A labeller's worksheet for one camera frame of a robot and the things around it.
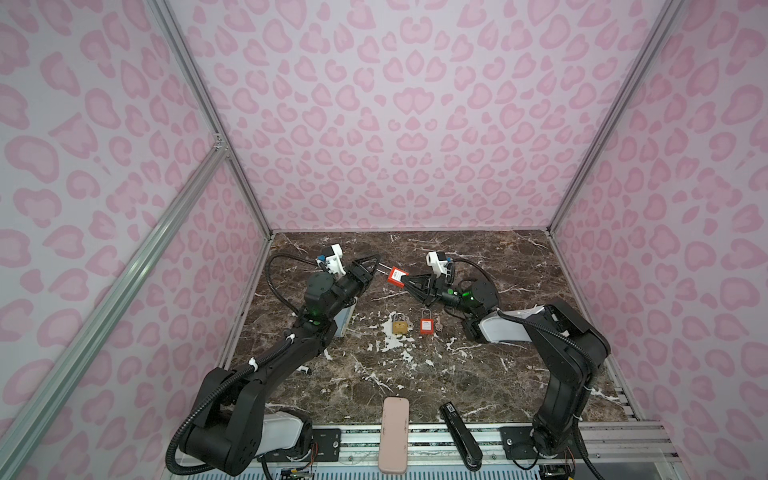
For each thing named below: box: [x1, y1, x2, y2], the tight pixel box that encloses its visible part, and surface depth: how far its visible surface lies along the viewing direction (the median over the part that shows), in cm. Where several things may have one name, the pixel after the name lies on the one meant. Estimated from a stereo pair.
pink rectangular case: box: [378, 396, 410, 474], surface depth 75 cm
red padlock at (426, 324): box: [419, 308, 435, 336], surface depth 95 cm
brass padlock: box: [392, 312, 410, 335], surface depth 96 cm
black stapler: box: [440, 401, 483, 471], surface depth 73 cm
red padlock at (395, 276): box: [388, 266, 410, 289], surface depth 76 cm
